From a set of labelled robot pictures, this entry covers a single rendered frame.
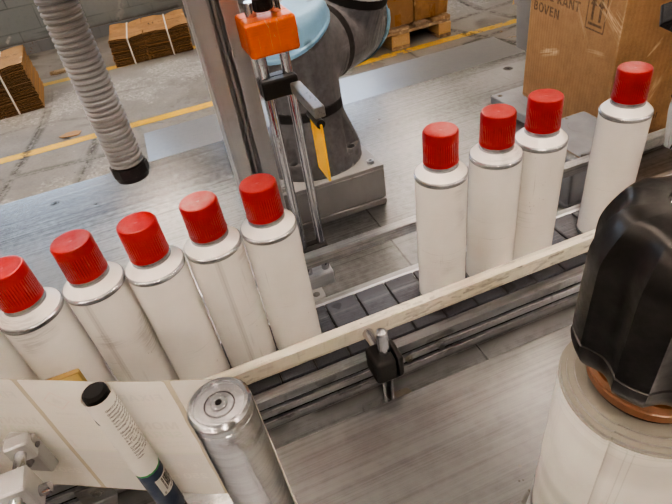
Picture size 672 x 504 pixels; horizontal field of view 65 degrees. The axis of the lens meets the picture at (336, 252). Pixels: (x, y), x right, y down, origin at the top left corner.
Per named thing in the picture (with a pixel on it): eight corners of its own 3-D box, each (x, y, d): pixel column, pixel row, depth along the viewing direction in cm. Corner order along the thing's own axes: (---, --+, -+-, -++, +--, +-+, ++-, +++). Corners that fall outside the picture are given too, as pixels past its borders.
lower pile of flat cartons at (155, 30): (116, 68, 425) (105, 41, 412) (117, 49, 466) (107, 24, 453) (195, 50, 435) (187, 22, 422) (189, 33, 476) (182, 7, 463)
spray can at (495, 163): (481, 293, 60) (490, 128, 47) (457, 267, 64) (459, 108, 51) (520, 278, 61) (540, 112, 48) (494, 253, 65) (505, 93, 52)
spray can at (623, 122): (596, 247, 63) (635, 81, 50) (566, 225, 67) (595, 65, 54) (632, 233, 64) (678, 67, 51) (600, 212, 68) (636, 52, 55)
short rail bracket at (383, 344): (383, 422, 55) (373, 347, 47) (371, 400, 57) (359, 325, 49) (411, 410, 55) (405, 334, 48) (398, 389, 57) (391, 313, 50)
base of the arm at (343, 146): (285, 192, 78) (269, 129, 73) (260, 157, 90) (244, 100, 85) (377, 161, 81) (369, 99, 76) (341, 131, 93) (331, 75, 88)
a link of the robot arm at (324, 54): (248, 113, 79) (223, 18, 72) (298, 82, 88) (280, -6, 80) (315, 118, 73) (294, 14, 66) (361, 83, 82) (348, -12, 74)
